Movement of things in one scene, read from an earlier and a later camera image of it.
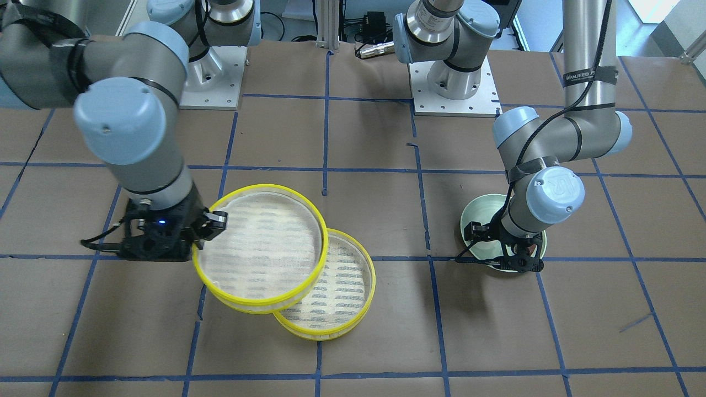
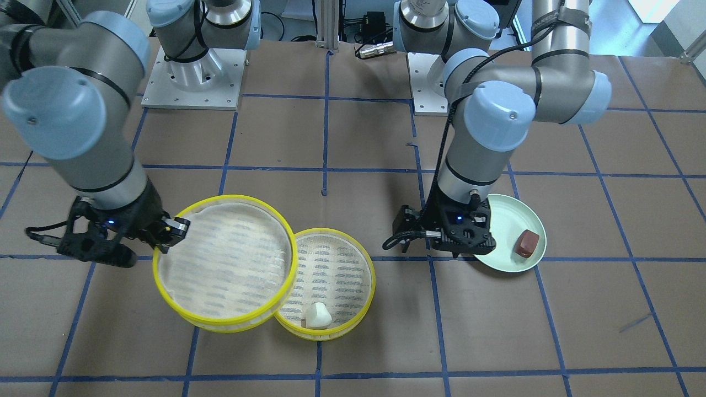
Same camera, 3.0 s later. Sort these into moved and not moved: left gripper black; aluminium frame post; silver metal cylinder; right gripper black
Moved: left gripper black; right gripper black
Not moved: silver metal cylinder; aluminium frame post
